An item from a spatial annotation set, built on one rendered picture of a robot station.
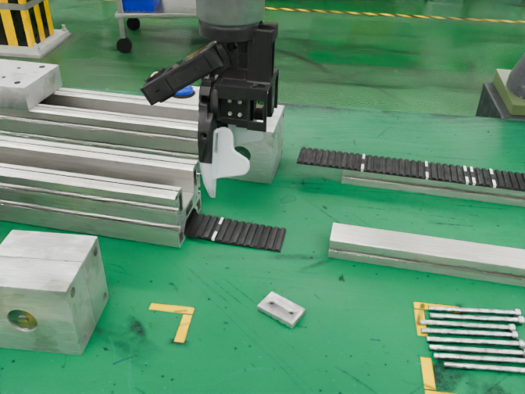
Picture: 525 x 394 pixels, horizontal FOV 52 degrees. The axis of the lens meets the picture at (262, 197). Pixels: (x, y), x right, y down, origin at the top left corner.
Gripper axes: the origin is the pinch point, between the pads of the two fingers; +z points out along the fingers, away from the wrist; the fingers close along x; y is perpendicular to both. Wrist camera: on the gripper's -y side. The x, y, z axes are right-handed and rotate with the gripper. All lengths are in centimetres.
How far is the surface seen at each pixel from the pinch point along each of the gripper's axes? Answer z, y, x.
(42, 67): -2.4, -38.1, 22.3
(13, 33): 76, -215, 254
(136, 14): 62, -135, 273
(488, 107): 12, 45, 61
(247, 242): 9.4, 4.7, -2.0
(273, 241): 9.4, 8.1, -0.9
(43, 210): 6.9, -23.8, -4.9
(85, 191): 2.5, -16.6, -5.0
